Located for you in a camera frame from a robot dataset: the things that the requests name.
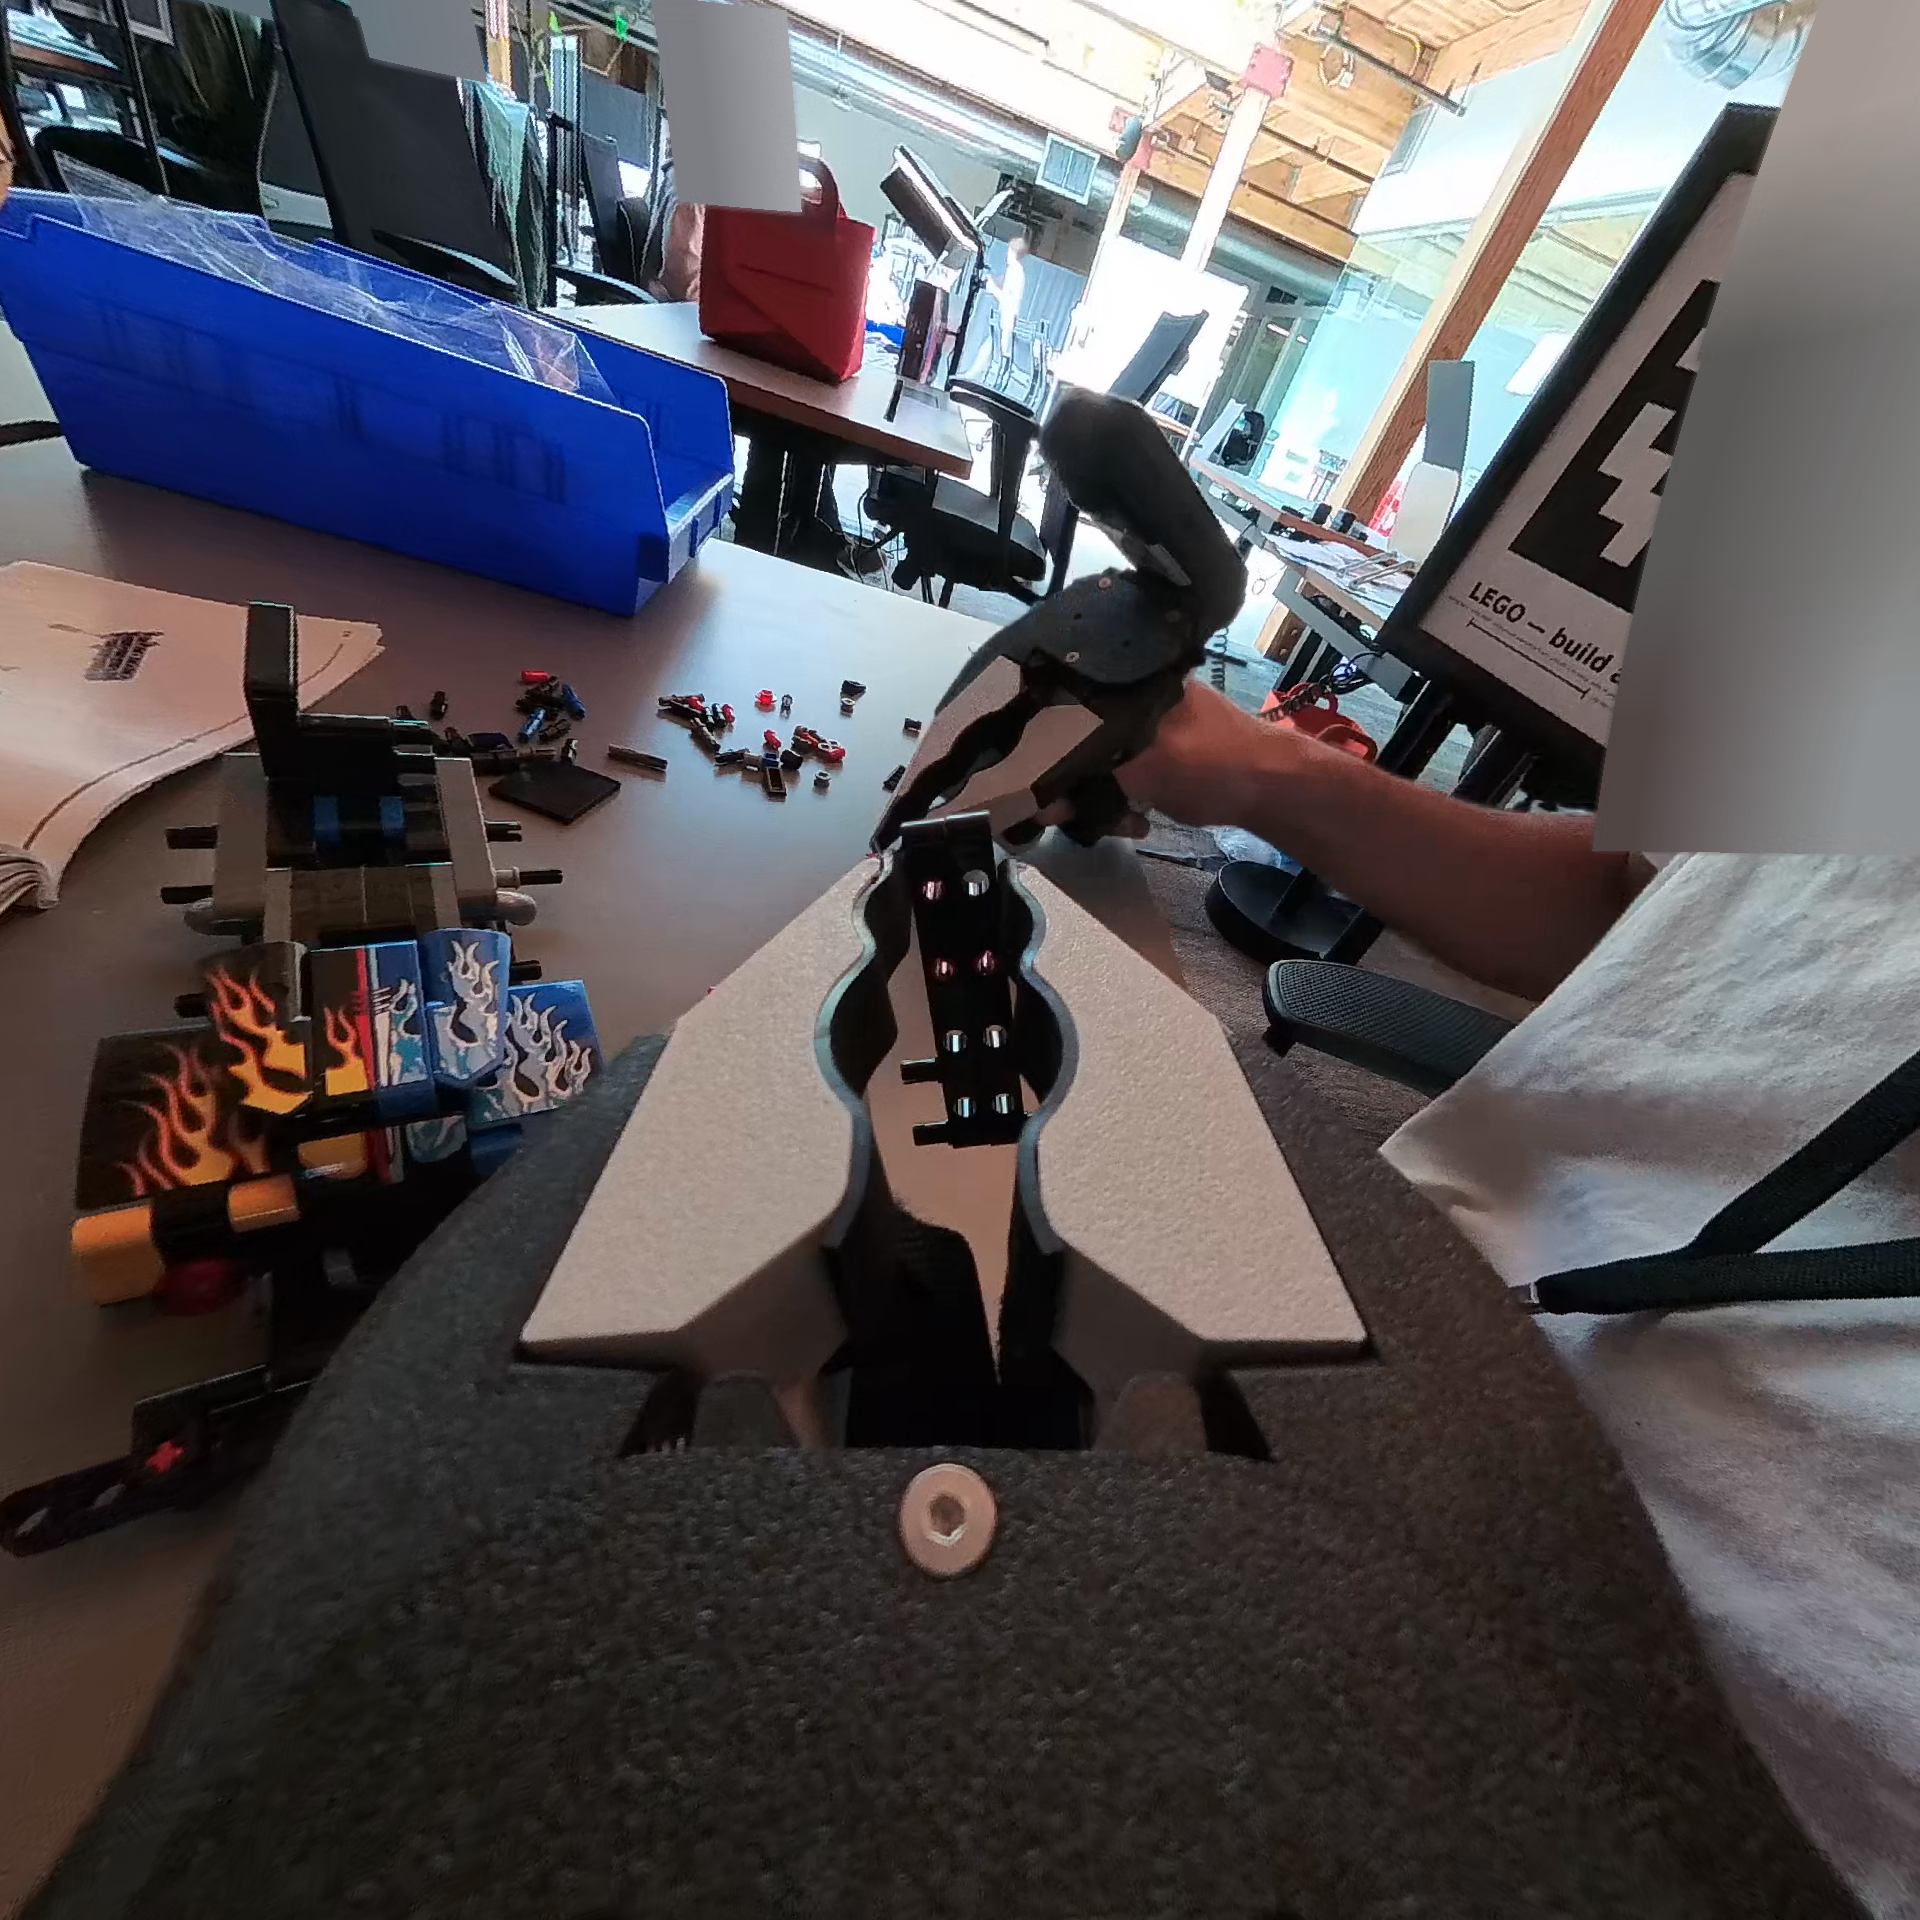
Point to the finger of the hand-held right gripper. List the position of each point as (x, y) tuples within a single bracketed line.
[(938, 750), (1059, 758)]

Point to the computer monitor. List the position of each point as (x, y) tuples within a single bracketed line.
[(921, 196)]

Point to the scattered small lego pieces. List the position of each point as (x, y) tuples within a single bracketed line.
[(693, 710)]

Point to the flame patterned lego vehicle model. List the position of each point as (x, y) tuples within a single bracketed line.
[(345, 870)]

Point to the black lego beam with holes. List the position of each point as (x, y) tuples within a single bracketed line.
[(974, 962)]

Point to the black high-back chair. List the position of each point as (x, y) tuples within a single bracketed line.
[(389, 149)]

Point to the paper instruction booklet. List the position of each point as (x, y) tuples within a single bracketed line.
[(90, 722)]

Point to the black chair armrest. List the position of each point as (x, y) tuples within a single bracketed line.
[(1382, 1021)]

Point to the black sign stand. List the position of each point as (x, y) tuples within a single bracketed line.
[(1289, 908)]

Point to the black office chair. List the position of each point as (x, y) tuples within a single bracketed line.
[(961, 524)]

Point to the clear plastic bag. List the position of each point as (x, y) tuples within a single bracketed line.
[(375, 300)]

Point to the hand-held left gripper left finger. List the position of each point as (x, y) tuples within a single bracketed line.
[(705, 1171)]

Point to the person's right hand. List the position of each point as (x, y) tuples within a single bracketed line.
[(1207, 750)]

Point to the blue plastic bin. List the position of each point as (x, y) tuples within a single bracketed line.
[(375, 436)]

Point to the red bag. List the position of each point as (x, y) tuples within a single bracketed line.
[(781, 293)]

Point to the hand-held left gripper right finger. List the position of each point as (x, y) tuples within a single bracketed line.
[(1185, 1171)]

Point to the black flat lego plate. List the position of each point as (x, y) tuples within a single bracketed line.
[(557, 791)]

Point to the black framed task sign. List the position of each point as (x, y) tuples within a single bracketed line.
[(1478, 599)]

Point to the brown office desk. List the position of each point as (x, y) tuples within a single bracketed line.
[(901, 428)]

